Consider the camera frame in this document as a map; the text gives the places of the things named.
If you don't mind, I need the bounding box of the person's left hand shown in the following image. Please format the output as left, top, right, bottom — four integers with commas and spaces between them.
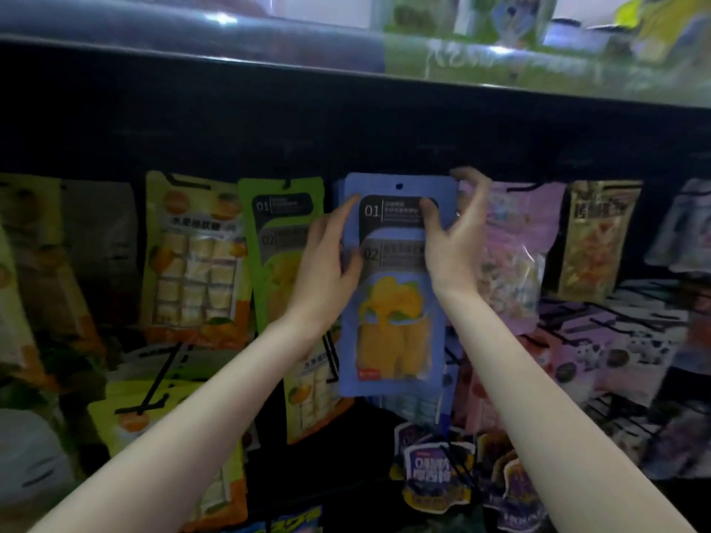
283, 196, 364, 340

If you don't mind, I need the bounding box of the person's right hand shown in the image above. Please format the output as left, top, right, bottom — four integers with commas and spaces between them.
420, 166, 493, 306

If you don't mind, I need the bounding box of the pink marshmallow packet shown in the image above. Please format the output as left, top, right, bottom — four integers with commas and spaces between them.
478, 181, 568, 336

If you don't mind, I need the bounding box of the green dried mango packet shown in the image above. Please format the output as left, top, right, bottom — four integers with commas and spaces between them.
238, 177, 326, 334

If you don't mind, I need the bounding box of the blue dried mango packet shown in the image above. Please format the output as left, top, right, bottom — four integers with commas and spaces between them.
336, 172, 459, 398

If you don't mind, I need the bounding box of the yellow orange-cube snack bag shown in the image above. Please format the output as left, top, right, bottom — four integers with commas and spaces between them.
89, 377, 249, 531
141, 172, 255, 349
283, 332, 355, 445
0, 175, 104, 386

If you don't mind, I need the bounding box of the gold egg tart candy bag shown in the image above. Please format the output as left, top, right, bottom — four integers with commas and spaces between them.
558, 181, 644, 304

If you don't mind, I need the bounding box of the purple cow candy bag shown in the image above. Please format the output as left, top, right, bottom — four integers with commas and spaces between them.
550, 316, 624, 386

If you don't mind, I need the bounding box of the blue yellow curvy snack bag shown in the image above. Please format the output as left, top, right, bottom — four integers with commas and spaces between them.
481, 449, 553, 533
392, 421, 479, 514

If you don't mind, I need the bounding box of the clear dark-fruit snack bag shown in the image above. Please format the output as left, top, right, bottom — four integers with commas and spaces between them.
61, 181, 142, 329

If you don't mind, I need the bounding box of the White Rabbit candy bag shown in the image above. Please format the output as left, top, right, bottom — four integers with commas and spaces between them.
644, 177, 711, 273

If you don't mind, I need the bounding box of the white dried fruit pouch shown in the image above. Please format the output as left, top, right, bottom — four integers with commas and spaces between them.
0, 410, 81, 509

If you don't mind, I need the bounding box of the person's left forearm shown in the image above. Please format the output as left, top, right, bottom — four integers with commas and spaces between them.
33, 316, 324, 533

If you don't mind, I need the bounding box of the person's right forearm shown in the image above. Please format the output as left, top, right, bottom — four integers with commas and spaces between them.
438, 288, 695, 533

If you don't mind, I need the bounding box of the row of green packets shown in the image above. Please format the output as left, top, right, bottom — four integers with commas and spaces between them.
372, 0, 711, 51

